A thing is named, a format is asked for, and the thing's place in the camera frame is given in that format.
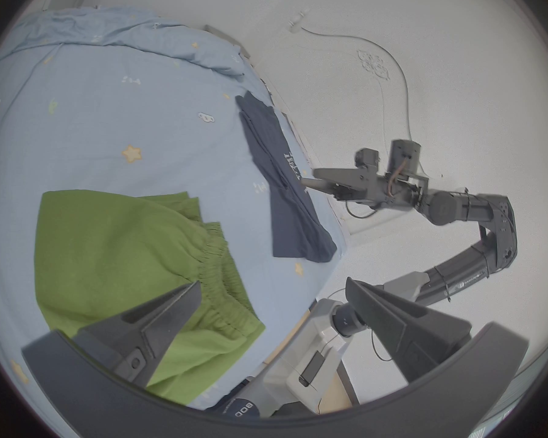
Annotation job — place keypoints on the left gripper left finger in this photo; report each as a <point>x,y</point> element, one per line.
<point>160,324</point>

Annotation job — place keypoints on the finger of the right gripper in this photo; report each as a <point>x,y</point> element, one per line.
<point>329,188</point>
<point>342,176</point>

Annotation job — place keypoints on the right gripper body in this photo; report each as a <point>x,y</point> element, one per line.
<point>392,194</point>

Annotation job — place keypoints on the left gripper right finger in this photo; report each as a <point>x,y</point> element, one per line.
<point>402,331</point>

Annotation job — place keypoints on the green shorts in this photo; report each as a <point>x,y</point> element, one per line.
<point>109,244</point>

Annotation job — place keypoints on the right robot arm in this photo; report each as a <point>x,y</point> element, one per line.
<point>497,231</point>

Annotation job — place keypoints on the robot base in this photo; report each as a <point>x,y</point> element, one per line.
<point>310,349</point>

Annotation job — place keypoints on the dark blue printed T-shirt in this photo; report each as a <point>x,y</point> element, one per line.
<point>292,217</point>

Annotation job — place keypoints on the pale blue quilt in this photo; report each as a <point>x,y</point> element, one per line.
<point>118,30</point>

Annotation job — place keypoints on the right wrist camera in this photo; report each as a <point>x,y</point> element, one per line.
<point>366,158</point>

